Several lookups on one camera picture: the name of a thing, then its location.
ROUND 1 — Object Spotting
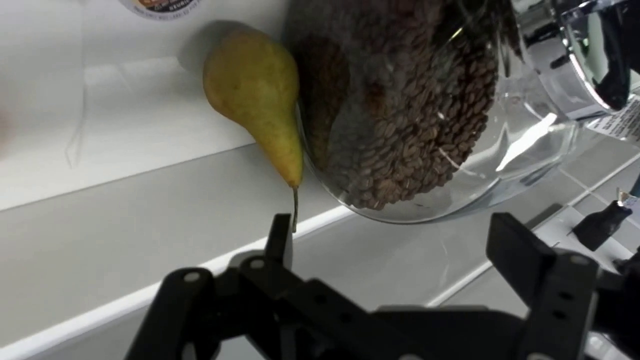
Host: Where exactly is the green yellow pear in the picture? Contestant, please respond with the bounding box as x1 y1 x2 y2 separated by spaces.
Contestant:
202 28 309 233

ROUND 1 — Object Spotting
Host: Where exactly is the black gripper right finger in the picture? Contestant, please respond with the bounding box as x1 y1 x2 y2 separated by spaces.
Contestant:
487 213 601 360

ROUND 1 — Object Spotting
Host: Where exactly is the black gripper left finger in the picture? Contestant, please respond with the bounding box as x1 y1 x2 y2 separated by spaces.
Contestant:
125 213 376 360

